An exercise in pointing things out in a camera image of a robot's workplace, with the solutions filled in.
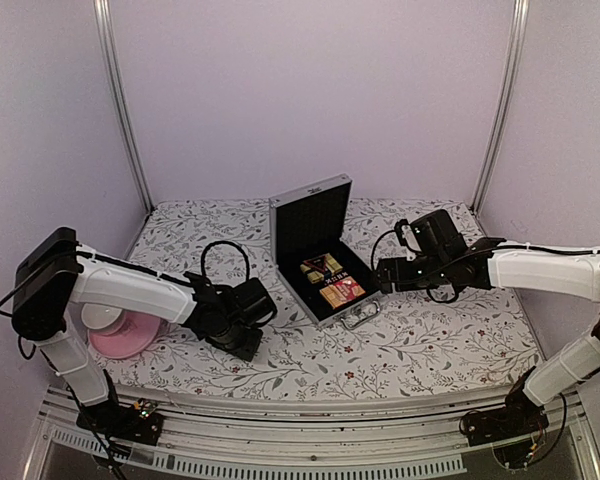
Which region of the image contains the black triangular all-in button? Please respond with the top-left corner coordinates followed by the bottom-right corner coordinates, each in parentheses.
top-left (303, 255), bottom-right (328, 273)

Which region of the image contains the left aluminium frame post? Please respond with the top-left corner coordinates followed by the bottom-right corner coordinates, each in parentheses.
top-left (93, 0), bottom-right (155, 215)

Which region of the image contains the pink plate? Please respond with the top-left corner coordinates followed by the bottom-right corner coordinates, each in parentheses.
top-left (88, 312), bottom-right (162, 360)

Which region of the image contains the floral patterned table mat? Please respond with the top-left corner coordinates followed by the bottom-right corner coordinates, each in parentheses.
top-left (100, 199), bottom-right (542, 401)

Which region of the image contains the red Texas Hold'em card deck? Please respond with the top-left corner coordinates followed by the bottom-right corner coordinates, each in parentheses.
top-left (320, 277), bottom-right (365, 309)

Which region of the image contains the aluminium poker case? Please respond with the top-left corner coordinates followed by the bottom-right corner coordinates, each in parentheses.
top-left (269, 174), bottom-right (381, 330)

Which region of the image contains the white bowl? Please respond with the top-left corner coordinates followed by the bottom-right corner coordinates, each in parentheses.
top-left (81, 304), bottom-right (124, 335)

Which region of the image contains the blue Texas Hold'em card deck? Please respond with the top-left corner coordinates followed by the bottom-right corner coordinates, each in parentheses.
top-left (300, 253), bottom-right (343, 284)

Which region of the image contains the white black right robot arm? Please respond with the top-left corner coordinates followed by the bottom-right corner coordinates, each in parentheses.
top-left (372, 210), bottom-right (600, 436)

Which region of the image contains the aluminium frame post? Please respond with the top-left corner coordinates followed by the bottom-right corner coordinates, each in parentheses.
top-left (93, 0), bottom-right (155, 215)
top-left (471, 0), bottom-right (530, 216)

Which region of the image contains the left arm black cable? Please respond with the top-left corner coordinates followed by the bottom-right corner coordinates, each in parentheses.
top-left (199, 241), bottom-right (254, 291)

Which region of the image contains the right aluminium frame post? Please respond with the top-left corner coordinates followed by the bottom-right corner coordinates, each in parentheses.
top-left (471, 0), bottom-right (530, 216)

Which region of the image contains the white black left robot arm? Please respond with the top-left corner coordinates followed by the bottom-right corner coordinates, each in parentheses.
top-left (0, 227), bottom-right (277, 434)

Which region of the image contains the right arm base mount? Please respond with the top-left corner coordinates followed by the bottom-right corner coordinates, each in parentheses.
top-left (459, 379), bottom-right (549, 446)

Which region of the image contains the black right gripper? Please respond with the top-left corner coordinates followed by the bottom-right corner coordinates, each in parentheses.
top-left (374, 254), bottom-right (451, 293)

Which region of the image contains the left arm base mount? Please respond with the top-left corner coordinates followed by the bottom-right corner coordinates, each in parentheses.
top-left (76, 392), bottom-right (164, 446)

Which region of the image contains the aluminium front rail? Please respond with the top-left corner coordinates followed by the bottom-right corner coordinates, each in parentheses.
top-left (27, 384), bottom-right (600, 480)

